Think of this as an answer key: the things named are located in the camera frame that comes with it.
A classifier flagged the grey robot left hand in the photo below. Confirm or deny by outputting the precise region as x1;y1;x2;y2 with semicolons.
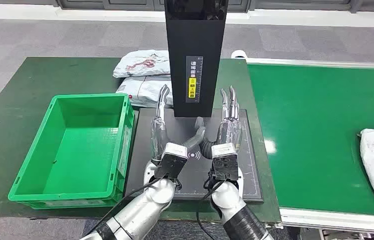
149;83;207;164

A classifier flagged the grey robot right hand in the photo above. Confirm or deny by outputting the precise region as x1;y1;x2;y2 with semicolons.
214;85;243;152

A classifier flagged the grey parcel with brown seam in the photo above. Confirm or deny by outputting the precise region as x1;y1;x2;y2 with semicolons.
116;75;174;109

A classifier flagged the green conveyor belt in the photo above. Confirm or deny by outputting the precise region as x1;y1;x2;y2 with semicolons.
247;62;374;218

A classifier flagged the grey parcel with red print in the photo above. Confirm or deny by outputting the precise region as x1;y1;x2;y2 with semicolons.
113;49;171;79

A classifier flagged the white conveyor end roller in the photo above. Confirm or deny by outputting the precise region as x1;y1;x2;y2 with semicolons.
231;49;248;61

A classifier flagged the black inbound machine column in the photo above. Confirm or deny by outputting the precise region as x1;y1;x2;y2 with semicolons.
164;0;229;118

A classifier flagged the black scanning platform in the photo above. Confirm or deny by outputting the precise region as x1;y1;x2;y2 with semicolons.
125;108;264;204

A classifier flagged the ruler label with yellow strip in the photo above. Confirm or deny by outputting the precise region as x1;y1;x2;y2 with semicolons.
185;55;204;104

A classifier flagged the green plastic crate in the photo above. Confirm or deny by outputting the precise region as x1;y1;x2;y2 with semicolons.
8;92;136;210

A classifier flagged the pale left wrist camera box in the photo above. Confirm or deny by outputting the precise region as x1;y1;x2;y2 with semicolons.
155;142;188;182

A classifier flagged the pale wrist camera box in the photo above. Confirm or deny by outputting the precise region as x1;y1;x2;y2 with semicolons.
211;143;240;182
155;142;188;182

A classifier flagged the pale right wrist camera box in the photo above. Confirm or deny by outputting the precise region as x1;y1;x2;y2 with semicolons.
211;143;240;182

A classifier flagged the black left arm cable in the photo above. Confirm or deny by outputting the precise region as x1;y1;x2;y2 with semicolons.
87;177;164;237

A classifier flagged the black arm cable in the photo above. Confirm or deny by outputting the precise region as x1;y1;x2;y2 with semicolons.
195;180;224;240
87;177;164;237

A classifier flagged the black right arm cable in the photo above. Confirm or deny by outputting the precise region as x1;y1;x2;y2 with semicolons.
195;180;224;240

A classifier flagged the aluminium conveyor frame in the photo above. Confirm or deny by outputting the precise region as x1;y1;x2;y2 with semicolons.
231;49;374;237

